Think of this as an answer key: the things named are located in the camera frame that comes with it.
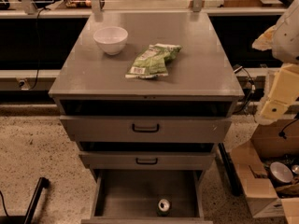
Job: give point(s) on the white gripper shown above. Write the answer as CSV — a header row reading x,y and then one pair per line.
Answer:
x,y
288,36

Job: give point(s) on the green soda can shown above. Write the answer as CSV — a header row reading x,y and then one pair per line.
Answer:
x,y
163,208

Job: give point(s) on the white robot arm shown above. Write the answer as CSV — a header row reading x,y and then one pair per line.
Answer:
x,y
283,37

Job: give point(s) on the grey metal drawer cabinet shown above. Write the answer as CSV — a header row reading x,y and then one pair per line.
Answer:
x,y
200,83

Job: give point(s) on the bottom grey open drawer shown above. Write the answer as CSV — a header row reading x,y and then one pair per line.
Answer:
x,y
131,197

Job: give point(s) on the middle grey drawer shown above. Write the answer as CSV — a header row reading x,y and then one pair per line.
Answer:
x,y
146,160

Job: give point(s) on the top grey drawer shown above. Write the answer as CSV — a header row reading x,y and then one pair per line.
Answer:
x,y
145,129

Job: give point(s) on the brown cardboard box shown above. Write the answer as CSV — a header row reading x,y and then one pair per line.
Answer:
x,y
260,194

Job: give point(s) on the metal bowl in box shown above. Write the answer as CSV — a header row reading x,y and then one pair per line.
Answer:
x,y
280,173

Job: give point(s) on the black pole beside cabinet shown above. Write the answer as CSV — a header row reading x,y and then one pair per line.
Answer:
x,y
230,170

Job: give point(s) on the green chip bag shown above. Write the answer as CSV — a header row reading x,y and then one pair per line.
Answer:
x,y
151,63

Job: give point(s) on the white ceramic bowl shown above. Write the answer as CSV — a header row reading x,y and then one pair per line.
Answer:
x,y
111,40

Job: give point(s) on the black stand leg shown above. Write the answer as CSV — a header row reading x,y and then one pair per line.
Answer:
x,y
43,183

